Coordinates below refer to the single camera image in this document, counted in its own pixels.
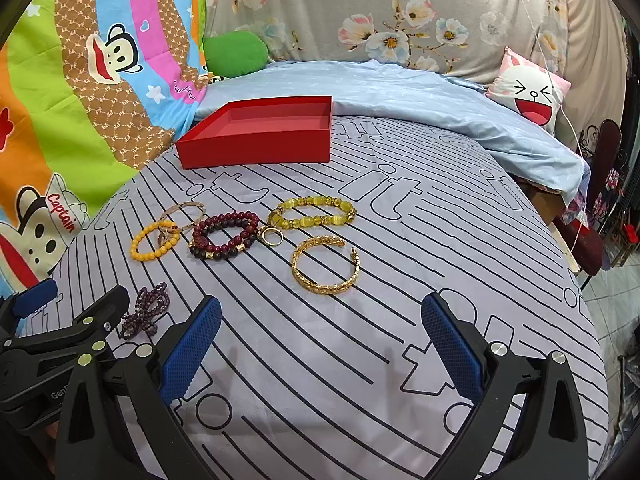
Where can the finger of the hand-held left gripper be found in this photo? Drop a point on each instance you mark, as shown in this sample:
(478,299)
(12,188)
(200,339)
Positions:
(100,312)
(32,299)

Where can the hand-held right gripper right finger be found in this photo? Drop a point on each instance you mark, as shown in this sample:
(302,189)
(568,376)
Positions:
(450,342)

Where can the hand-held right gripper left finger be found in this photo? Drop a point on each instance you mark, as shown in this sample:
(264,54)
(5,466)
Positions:
(192,342)

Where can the rose gold bangle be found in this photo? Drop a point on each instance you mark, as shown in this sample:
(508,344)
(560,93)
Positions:
(165,216)

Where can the gold cuff bangle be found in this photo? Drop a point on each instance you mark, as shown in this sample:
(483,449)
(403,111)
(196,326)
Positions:
(300,272)

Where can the red cardboard box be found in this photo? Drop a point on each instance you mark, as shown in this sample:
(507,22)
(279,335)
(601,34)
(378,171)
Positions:
(250,152)

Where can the colourful cartoon monkey blanket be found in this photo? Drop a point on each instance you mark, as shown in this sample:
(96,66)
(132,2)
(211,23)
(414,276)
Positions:
(75,110)

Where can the dark red metal chair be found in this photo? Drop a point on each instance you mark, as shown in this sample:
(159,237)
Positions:
(602,200)

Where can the light blue quilt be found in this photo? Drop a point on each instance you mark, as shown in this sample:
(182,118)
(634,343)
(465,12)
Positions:
(400,90)

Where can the pink cartoon cat cushion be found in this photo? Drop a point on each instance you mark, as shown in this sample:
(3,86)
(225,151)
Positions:
(530,87)

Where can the green plush cushion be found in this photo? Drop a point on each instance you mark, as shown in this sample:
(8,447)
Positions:
(232,52)

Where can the beige cloth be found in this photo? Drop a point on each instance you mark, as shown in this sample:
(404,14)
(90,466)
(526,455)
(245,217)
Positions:
(595,35)

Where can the grey floral bedding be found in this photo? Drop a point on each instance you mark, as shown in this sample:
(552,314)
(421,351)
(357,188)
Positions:
(350,0)

